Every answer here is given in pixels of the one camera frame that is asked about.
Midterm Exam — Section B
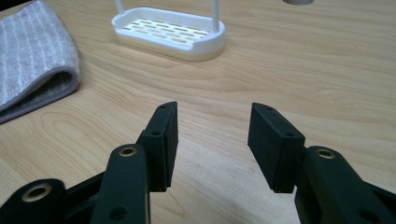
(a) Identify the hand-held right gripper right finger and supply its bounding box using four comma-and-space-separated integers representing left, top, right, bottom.
247, 102, 306, 194

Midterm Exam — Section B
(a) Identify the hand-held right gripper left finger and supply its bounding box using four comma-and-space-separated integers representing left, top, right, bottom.
135, 100, 179, 193

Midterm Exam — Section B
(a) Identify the white slotted drain rack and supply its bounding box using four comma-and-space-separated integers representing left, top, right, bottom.
111, 0, 227, 63

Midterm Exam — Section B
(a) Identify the grey striped cloth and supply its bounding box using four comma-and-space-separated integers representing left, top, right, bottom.
0, 0, 81, 125

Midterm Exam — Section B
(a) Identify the grey round object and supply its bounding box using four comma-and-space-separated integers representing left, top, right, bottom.
282, 0, 315, 6

